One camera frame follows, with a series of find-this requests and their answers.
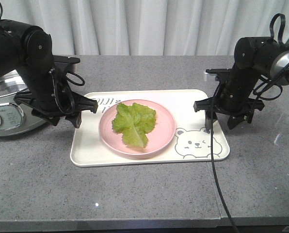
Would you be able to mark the cream bear serving tray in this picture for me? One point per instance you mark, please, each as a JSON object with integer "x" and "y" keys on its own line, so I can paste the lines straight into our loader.
{"x": 190, "y": 143}

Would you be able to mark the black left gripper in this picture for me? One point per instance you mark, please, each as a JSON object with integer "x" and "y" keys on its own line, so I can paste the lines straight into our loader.
{"x": 49, "y": 111}

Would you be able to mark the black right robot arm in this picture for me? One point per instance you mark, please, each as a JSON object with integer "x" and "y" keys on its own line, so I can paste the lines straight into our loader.
{"x": 259, "y": 64}

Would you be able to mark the grey pleated curtain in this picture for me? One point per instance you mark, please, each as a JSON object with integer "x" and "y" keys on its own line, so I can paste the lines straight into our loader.
{"x": 147, "y": 27}

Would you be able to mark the green lettuce leaf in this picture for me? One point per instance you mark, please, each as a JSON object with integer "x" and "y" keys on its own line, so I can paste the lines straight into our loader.
{"x": 134, "y": 122}

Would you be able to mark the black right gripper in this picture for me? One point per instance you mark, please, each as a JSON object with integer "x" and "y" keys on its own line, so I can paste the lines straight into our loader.
{"x": 239, "y": 111}

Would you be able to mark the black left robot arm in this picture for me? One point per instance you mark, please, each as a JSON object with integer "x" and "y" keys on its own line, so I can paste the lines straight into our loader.
{"x": 28, "y": 50}

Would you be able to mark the pink round plate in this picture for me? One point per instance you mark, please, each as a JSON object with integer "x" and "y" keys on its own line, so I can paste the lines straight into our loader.
{"x": 158, "y": 139}

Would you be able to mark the pale green electric cooking pot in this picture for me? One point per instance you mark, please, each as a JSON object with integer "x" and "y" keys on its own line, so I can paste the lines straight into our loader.
{"x": 14, "y": 118}

